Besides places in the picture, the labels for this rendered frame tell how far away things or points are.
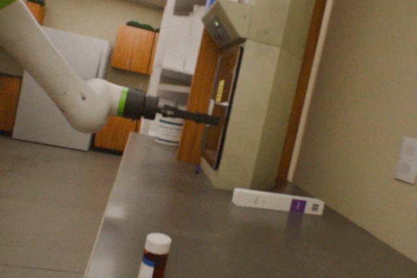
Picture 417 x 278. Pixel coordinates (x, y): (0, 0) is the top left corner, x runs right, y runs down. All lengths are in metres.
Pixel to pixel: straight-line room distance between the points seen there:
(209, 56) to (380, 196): 0.81
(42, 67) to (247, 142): 0.61
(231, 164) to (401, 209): 0.48
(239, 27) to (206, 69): 0.39
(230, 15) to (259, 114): 0.32
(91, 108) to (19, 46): 0.21
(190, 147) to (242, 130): 0.40
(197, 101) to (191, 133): 0.14
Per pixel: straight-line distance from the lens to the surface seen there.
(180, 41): 2.49
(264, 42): 1.14
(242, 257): 0.69
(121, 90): 1.10
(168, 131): 1.83
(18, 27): 0.95
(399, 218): 1.08
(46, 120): 6.16
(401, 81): 1.17
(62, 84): 0.96
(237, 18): 1.13
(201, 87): 1.46
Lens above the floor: 1.20
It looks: 3 degrees down
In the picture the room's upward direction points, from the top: 12 degrees clockwise
